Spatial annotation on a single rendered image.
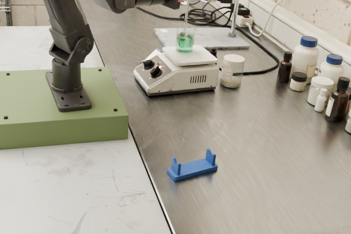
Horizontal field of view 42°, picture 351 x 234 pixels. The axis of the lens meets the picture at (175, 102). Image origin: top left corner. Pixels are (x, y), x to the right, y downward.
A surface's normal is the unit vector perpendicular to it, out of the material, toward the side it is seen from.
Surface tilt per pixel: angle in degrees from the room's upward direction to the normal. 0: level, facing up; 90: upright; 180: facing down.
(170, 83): 90
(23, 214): 0
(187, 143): 0
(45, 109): 1
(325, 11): 90
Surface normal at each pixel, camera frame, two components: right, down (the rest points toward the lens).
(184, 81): 0.38, 0.45
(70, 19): 0.59, 0.22
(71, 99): 0.07, -0.89
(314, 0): -0.95, 0.06
